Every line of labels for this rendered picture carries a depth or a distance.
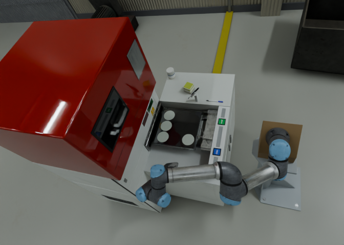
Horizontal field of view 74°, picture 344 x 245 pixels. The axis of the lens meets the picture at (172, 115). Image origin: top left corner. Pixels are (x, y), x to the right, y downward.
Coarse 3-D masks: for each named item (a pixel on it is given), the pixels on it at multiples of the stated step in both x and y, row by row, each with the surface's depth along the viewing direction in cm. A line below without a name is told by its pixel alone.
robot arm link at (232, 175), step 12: (156, 168) 115; (168, 168) 118; (180, 168) 118; (192, 168) 117; (204, 168) 117; (216, 168) 117; (228, 168) 117; (156, 180) 114; (168, 180) 115; (180, 180) 116; (192, 180) 118; (228, 180) 117; (240, 180) 118
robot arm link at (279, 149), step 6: (270, 138) 149; (276, 138) 142; (282, 138) 141; (270, 144) 141; (276, 144) 137; (282, 144) 136; (288, 144) 138; (270, 150) 139; (276, 150) 137; (282, 150) 136; (288, 150) 135; (270, 156) 143; (276, 156) 138; (282, 156) 137; (288, 156) 136
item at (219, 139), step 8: (224, 112) 185; (216, 120) 182; (216, 128) 178; (224, 128) 177; (216, 136) 174; (224, 136) 173; (216, 144) 171; (224, 144) 170; (224, 152) 174; (216, 160) 165
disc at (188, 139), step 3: (186, 135) 187; (189, 135) 187; (183, 138) 187; (186, 138) 186; (189, 138) 185; (192, 138) 185; (183, 141) 185; (186, 141) 184; (189, 141) 184; (192, 141) 183; (186, 144) 183; (189, 144) 183
